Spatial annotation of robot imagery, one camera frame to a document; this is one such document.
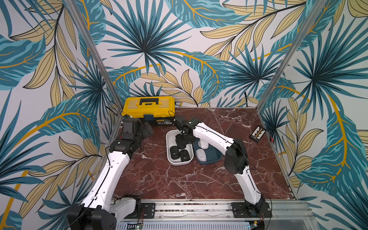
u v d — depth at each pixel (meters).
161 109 0.96
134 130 0.58
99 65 0.90
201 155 0.90
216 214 0.74
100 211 0.37
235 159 0.54
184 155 0.91
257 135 1.03
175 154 0.91
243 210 0.73
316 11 0.70
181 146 0.96
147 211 0.74
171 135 0.97
